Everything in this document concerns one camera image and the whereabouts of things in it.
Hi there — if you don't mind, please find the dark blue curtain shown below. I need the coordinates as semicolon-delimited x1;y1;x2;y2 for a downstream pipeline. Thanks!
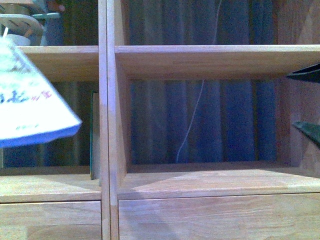
0;0;276;168

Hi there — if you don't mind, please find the green upright book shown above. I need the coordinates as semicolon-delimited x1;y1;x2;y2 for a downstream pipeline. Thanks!
89;91;101;180

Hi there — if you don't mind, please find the white red book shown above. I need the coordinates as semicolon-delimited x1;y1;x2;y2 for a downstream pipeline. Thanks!
0;38;82;148

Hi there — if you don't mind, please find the right wooden shelf unit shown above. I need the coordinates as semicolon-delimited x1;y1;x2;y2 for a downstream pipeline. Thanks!
99;0;320;240

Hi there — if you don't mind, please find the wooden curved rack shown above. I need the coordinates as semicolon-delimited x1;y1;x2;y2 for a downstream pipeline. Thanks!
0;13;44;38

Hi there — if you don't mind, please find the wooden drawer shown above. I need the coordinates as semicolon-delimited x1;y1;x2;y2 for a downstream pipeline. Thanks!
0;201;102;240
118;193;320;240

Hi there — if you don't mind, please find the white hanging cord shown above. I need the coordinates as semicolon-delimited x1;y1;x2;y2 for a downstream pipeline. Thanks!
175;0;222;163

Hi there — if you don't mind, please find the wooden shelf unit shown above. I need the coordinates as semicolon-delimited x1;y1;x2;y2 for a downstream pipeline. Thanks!
0;0;111;240
99;0;320;240

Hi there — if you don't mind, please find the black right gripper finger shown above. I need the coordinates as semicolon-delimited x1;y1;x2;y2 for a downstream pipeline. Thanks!
285;63;320;148

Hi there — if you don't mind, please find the white ceramic cup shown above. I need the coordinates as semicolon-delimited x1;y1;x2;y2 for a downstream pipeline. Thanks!
4;34;31;46

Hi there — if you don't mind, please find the upper left wooden drawer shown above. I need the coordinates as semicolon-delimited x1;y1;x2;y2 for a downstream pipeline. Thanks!
0;201;102;240

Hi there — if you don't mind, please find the left wooden shelf unit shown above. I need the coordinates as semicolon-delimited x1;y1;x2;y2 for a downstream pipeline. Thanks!
0;0;111;240

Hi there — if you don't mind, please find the upper right wooden drawer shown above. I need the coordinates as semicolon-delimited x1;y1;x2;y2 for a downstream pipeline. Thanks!
118;193;320;240

